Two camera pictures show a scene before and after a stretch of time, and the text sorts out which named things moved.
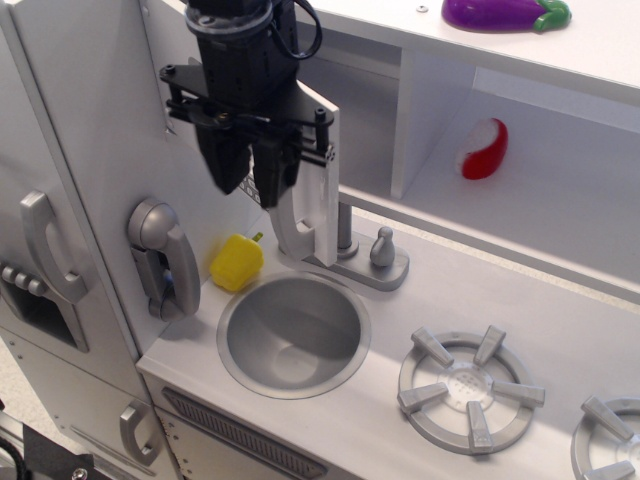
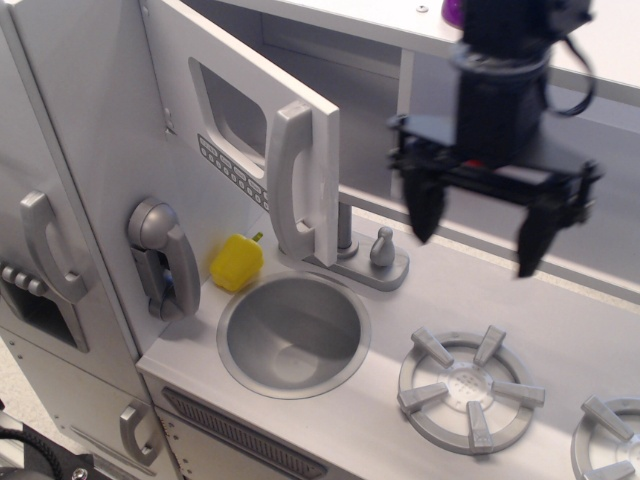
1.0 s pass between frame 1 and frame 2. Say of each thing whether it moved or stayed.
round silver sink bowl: stayed
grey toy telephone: stayed
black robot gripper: moved
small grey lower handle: stayed
